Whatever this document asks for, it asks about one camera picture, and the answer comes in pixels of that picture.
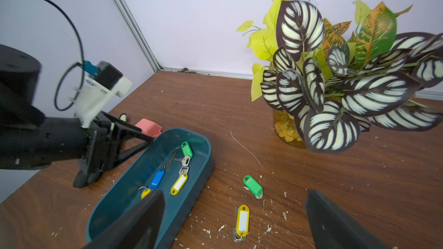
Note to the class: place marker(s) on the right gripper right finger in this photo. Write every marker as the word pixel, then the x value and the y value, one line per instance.
pixel 333 228

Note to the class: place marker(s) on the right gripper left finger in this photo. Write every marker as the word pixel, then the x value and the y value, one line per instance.
pixel 136 229

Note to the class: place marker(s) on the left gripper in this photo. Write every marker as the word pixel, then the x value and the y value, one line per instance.
pixel 111 142

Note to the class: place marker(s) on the blue tag key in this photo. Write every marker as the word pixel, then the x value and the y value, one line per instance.
pixel 157 179

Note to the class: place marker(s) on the yellow white tag key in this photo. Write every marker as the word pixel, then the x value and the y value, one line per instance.
pixel 180 182
pixel 241 230

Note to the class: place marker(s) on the green tag key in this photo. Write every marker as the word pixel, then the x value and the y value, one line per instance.
pixel 253 186
pixel 187 154

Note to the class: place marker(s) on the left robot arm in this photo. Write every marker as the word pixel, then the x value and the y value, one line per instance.
pixel 30 140

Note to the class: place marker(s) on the yellow white tag key in box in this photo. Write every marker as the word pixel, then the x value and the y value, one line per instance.
pixel 180 182

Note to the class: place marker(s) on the teal plastic storage box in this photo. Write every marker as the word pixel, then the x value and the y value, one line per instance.
pixel 157 169

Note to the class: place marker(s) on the green black work glove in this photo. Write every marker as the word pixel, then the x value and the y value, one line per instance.
pixel 123 117

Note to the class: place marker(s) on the pink plastic scoop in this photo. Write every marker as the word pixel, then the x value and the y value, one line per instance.
pixel 149 128

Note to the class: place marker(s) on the artificial potted plant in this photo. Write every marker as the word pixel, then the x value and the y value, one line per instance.
pixel 325 91

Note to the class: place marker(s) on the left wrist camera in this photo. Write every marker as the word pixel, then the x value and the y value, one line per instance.
pixel 104 81

